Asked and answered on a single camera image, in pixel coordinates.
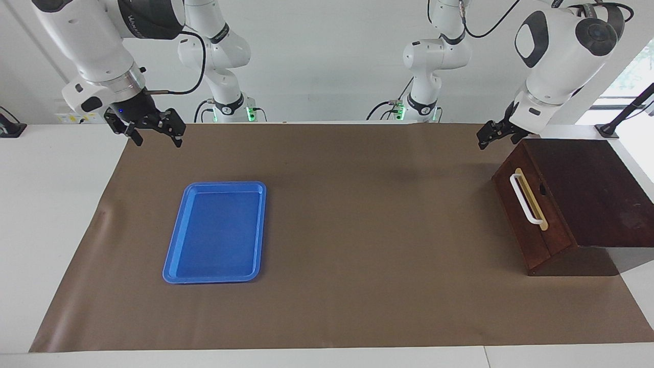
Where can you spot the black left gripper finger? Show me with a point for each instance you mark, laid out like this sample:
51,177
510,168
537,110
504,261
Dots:
518,138
486,137

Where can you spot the small black stand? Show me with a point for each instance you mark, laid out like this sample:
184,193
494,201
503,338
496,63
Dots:
10,129

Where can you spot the dark wooden drawer cabinet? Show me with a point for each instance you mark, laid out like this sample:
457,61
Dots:
598,194

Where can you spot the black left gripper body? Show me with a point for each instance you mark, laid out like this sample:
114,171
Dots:
511,127

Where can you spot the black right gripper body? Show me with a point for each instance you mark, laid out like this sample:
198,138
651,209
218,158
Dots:
138,110

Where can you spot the black camera stand pole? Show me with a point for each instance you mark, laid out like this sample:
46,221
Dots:
626,112

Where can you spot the brown table mat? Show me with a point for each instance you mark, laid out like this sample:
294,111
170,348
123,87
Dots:
357,255

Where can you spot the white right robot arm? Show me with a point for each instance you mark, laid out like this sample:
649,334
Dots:
87,41

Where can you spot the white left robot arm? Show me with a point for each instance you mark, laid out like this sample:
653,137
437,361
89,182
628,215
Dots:
562,56

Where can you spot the blue plastic tray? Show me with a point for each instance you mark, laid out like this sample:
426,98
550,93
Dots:
214,240

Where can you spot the wooden drawer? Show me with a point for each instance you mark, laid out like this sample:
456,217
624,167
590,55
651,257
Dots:
554,240

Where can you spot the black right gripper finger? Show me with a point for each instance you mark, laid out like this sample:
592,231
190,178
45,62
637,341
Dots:
177,137
135,137

